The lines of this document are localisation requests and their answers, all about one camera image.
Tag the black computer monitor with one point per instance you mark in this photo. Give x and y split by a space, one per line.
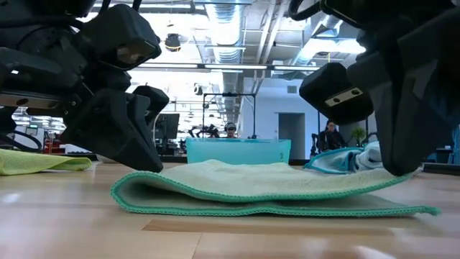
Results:
169 126

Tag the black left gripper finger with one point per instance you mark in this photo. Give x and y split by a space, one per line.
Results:
152 100
118 133

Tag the small background potted plant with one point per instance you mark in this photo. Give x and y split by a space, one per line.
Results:
358 133

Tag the light blue microfiber towel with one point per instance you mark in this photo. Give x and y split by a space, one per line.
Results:
341 160

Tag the lime green microfiber towel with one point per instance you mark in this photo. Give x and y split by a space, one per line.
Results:
36 162

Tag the mint green microfiber towel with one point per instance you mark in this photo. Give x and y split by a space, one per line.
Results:
251 180

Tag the teal translucent plastic bin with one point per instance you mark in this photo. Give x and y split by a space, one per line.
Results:
237 151

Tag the black ceiling-hung overhead camera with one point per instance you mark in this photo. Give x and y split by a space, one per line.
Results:
173 42

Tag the person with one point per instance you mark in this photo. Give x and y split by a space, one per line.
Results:
330 138
230 128

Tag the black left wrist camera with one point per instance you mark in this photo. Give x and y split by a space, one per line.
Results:
118 32

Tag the grey door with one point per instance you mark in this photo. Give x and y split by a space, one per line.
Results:
291 133

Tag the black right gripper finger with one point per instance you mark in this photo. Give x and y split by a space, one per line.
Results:
406 136

